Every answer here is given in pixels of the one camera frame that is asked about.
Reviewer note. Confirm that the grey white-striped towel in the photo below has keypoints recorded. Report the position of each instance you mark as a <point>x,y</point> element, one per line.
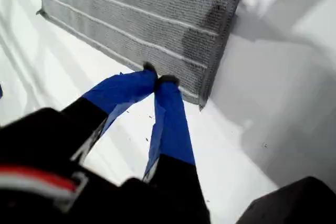
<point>131,24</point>

